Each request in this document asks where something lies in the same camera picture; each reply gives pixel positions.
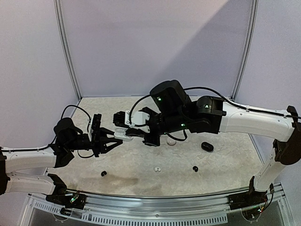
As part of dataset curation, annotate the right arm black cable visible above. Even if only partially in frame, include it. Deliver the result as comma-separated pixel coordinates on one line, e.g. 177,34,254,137
128,87,301,142

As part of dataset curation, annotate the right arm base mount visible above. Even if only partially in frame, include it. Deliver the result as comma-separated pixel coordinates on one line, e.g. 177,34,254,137
227,187,267,210

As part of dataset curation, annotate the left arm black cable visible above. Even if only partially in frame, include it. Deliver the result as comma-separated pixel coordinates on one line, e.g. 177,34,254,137
0,105,95,159

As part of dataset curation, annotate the aluminium corner post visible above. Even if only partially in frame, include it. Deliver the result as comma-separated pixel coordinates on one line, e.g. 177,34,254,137
230,0,258,101
54,0,82,101

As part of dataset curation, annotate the left aluminium corner post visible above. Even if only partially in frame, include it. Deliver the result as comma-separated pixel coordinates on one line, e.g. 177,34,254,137
54,0,82,101

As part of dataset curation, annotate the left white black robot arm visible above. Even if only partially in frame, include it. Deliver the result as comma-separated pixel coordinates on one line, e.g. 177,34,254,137
0,114,131,204

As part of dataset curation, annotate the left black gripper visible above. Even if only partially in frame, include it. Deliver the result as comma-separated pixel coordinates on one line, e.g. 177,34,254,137
66,127,123,157

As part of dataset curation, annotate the white earbud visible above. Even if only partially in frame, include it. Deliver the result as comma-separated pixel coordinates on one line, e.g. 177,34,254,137
154,167,161,172

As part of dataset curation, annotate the aluminium front rail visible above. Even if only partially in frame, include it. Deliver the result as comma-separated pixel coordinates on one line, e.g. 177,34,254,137
20,183,294,226

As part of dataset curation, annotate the right aluminium corner post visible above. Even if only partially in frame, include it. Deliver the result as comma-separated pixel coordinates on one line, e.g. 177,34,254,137
230,0,258,101

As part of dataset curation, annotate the black earbud left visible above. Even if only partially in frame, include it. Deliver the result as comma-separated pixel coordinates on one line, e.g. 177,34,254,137
101,171,107,177

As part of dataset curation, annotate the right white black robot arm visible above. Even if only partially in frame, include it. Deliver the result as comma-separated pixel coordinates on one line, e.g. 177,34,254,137
124,80,301,205

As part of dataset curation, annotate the black earbud charging case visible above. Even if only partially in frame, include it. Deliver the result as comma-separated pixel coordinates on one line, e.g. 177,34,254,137
201,142,214,153

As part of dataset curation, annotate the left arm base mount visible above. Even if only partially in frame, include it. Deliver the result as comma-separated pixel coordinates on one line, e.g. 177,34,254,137
46,189,87,210

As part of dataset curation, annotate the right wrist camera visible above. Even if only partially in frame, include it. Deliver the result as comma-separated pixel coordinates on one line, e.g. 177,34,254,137
113,107,157,133

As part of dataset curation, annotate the white oblong charging case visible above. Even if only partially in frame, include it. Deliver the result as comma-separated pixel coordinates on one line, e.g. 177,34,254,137
114,127,133,142

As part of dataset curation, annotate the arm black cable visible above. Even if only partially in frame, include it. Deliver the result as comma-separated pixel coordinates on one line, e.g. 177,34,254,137
128,87,301,142
0,105,95,159

